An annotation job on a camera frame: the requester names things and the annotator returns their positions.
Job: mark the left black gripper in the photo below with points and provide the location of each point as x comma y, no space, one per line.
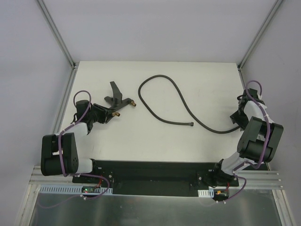
103,113

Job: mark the white cable duct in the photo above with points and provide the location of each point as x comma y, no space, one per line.
61,189
212,192

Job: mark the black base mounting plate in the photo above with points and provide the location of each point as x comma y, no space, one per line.
179,179

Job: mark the left white cable duct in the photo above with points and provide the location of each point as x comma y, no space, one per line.
61,189

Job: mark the dark grey faucet mixer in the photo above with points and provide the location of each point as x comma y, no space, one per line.
117,102

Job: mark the left aluminium frame post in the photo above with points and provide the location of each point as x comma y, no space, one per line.
51,23

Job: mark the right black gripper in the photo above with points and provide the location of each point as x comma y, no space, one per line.
236,118

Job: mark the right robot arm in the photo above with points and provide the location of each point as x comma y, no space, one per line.
260,138

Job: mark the front aluminium rail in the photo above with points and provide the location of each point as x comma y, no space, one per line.
257,179

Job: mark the right aluminium frame post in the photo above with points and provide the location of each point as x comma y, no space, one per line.
266,22

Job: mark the aluminium frame post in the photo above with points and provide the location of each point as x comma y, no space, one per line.
266,22
51,23

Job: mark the right white cable duct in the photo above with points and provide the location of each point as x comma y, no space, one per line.
212,192

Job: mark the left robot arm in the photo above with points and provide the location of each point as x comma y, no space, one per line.
59,152

